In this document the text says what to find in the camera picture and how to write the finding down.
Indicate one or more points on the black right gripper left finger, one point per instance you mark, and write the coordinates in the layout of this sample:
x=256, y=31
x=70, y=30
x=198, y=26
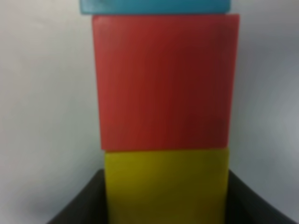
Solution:
x=89, y=206

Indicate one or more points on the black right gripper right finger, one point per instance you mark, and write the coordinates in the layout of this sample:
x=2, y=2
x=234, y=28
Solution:
x=244, y=206

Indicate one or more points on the yellow cube block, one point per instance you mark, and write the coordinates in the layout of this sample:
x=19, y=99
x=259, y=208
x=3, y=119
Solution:
x=167, y=187

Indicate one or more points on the red cube block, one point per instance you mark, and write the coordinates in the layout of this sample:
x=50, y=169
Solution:
x=165, y=81

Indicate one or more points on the blue cube block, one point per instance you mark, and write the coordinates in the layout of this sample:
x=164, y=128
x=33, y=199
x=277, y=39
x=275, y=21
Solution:
x=132, y=7

